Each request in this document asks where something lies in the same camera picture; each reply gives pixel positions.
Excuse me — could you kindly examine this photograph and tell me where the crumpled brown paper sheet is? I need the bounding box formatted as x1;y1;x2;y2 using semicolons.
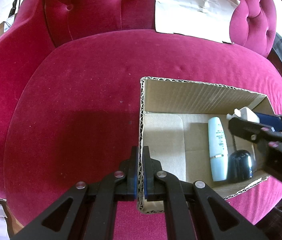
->
155;0;240;44

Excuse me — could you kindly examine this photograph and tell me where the white charger plug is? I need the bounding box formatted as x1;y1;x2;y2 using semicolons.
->
227;107;260;124

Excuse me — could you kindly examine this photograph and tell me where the cardboard box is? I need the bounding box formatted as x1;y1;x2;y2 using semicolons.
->
136;76;279;215

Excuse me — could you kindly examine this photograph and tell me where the black glossy jar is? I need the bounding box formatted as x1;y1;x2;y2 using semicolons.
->
227;150;253;183

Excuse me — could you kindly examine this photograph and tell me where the pale blue cosmetic tube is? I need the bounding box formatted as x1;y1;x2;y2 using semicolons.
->
208;117;228;182

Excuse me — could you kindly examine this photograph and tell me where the small cardboard box background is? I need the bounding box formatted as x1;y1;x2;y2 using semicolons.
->
0;21;12;37

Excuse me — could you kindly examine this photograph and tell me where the red velvet tufted sofa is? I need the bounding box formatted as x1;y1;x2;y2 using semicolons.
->
0;0;282;239

